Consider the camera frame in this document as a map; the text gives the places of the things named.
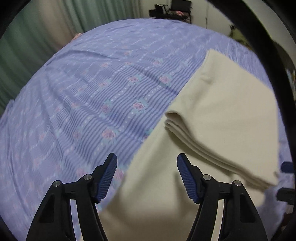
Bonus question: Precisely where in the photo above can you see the cream white pants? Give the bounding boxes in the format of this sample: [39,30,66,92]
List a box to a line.
[100,50,279,240]

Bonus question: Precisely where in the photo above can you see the green curtains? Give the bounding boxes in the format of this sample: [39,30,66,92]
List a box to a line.
[1,1,143,113]

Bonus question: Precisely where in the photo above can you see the purple floral bed sheet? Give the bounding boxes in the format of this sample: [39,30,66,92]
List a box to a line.
[1,19,293,240]

